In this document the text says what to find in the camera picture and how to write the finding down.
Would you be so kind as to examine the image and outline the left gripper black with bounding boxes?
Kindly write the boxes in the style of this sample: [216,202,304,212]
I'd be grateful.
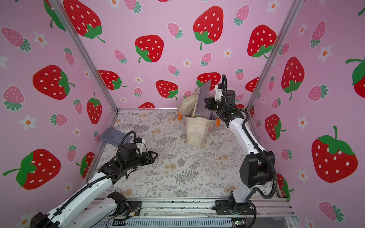
[125,150,159,172]

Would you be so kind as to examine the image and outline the grey mesh pouch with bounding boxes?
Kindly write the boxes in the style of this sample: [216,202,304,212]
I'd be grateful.
[195,79,212,116]
[100,128,134,147]

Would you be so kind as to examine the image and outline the beige canvas bag orange handles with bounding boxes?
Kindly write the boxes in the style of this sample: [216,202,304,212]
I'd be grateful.
[177,94,221,148]

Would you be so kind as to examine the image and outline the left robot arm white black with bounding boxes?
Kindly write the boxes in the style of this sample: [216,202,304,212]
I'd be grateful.
[30,131,159,228]

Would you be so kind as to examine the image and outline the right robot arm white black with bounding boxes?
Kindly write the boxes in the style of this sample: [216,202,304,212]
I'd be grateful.
[204,75,278,206]

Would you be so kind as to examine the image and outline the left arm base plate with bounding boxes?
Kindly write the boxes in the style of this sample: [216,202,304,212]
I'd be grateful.
[102,200,142,217]

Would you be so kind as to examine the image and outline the aluminium frame rail front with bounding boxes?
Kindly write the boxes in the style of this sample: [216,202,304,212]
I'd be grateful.
[61,197,297,219]

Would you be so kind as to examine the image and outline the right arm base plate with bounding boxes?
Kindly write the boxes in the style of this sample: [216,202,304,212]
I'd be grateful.
[212,200,255,215]

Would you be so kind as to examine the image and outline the right frame post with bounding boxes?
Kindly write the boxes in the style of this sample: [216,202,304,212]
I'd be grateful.
[246,0,304,112]

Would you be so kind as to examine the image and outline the frame post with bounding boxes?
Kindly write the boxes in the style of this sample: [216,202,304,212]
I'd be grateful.
[246,0,304,112]
[49,0,119,113]

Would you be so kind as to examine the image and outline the left frame post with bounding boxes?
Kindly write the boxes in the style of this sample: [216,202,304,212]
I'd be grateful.
[49,0,119,113]

